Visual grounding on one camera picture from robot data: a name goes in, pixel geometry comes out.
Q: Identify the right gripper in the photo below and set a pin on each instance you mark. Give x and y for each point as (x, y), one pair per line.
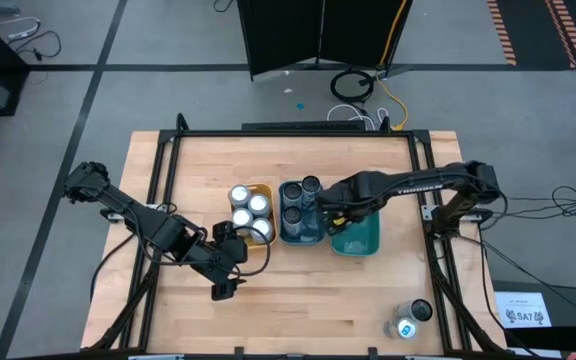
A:
(350, 197)

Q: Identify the black box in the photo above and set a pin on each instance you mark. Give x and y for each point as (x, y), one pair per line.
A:
(573, 310)

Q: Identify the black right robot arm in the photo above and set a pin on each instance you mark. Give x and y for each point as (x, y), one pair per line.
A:
(448, 180)

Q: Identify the white paper sign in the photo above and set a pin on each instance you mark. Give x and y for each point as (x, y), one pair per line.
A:
(523, 315)

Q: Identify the teal plastic bin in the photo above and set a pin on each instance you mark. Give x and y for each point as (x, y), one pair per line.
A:
(358, 242)

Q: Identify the black mat with orange stripes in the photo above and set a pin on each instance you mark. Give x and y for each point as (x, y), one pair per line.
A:
(533, 30)

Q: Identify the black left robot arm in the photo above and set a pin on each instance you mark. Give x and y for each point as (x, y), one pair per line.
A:
(133, 215)

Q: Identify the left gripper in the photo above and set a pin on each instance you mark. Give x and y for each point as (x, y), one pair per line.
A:
(210, 260)

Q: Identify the blue silver Red Bull can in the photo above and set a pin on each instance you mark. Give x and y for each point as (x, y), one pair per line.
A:
(406, 329)

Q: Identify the dark blue plastic bin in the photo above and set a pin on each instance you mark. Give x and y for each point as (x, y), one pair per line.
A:
(310, 235)

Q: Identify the yellow plastic bin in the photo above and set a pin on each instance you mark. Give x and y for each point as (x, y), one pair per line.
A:
(269, 190)

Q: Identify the black aluminium table frame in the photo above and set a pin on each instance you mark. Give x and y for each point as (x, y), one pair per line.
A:
(293, 133)

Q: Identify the black folding partition screen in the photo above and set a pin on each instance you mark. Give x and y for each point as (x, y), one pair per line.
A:
(288, 35)

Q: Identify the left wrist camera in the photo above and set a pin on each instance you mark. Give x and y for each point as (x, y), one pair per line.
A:
(223, 231)

